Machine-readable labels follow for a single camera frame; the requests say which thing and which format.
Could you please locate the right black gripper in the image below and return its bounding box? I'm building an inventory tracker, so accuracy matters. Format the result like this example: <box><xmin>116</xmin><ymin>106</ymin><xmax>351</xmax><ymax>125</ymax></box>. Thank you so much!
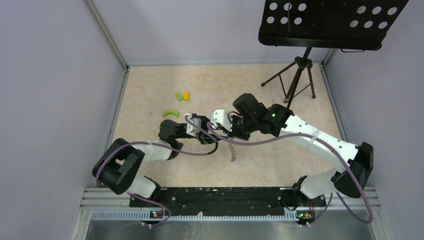
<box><xmin>223</xmin><ymin>114</ymin><xmax>258</xmax><ymax>142</ymax></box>

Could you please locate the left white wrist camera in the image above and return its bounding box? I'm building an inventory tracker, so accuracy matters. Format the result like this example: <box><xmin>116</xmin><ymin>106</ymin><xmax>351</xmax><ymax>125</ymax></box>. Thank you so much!
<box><xmin>184</xmin><ymin>113</ymin><xmax>202</xmax><ymax>137</ymax></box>

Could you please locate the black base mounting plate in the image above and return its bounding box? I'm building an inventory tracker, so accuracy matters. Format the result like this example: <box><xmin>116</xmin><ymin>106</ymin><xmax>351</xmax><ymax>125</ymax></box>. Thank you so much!
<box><xmin>129</xmin><ymin>187</ymin><xmax>327</xmax><ymax>218</ymax></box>

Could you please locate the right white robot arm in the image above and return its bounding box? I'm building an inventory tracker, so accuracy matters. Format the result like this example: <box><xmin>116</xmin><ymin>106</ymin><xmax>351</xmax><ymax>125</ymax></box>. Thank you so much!
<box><xmin>211</xmin><ymin>93</ymin><xmax>374</xmax><ymax>206</ymax></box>

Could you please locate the grey slotted cable duct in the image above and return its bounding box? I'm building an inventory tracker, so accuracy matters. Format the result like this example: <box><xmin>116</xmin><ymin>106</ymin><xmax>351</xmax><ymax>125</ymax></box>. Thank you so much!
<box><xmin>90</xmin><ymin>209</ymin><xmax>299</xmax><ymax>222</ymax></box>

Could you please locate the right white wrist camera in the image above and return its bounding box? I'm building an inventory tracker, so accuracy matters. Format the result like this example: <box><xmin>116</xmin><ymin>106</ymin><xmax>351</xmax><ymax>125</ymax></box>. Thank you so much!
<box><xmin>210</xmin><ymin>109</ymin><xmax>233</xmax><ymax>132</ymax></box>

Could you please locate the black music stand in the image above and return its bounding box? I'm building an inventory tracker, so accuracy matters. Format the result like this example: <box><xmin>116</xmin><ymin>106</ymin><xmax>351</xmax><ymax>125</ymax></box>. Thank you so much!
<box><xmin>257</xmin><ymin>0</ymin><xmax>410</xmax><ymax>100</ymax></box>

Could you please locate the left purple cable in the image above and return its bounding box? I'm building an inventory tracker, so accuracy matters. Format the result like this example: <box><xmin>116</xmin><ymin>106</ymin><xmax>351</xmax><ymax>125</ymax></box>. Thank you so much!
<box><xmin>95</xmin><ymin>115</ymin><xmax>220</xmax><ymax>229</ymax></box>

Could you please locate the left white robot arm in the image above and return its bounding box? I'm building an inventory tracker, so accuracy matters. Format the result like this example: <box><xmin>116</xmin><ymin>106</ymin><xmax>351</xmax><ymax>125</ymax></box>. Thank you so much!
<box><xmin>92</xmin><ymin>116</ymin><xmax>219</xmax><ymax>207</ymax></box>

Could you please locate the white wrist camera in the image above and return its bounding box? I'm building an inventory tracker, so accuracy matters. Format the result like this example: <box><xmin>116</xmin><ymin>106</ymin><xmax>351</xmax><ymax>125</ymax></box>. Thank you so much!
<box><xmin>210</xmin><ymin>109</ymin><xmax>233</xmax><ymax>132</ymax></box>
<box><xmin>184</xmin><ymin>113</ymin><xmax>202</xmax><ymax>137</ymax></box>

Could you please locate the yellow block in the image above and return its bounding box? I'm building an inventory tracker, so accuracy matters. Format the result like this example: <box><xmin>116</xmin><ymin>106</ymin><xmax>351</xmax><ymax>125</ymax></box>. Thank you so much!
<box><xmin>183</xmin><ymin>91</ymin><xmax>189</xmax><ymax>101</ymax></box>

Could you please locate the light green flat block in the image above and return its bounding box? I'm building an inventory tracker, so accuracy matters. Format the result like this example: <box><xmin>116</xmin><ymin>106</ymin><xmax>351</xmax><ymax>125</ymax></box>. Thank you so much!
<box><xmin>175</xmin><ymin>92</ymin><xmax>184</xmax><ymax>102</ymax></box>

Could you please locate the green arch block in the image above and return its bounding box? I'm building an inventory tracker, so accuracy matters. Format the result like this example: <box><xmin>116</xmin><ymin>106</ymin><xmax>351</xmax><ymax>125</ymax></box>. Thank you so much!
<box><xmin>162</xmin><ymin>110</ymin><xmax>180</xmax><ymax>118</ymax></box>

